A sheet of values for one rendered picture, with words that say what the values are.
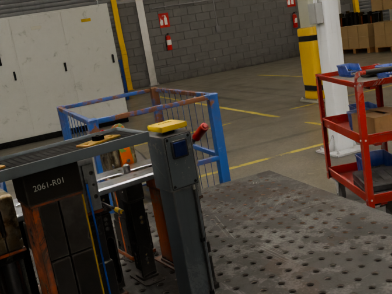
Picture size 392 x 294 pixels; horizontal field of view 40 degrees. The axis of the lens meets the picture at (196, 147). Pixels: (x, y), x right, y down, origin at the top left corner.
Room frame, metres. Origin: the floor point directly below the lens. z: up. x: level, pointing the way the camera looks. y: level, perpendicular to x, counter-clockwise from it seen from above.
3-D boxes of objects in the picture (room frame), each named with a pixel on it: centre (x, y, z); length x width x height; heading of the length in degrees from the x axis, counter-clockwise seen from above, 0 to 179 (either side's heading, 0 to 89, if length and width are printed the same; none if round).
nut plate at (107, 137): (1.00, 0.18, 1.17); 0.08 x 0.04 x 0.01; 139
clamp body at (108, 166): (1.58, 0.24, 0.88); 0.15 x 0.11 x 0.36; 31
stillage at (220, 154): (3.68, 0.40, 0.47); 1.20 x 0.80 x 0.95; 21
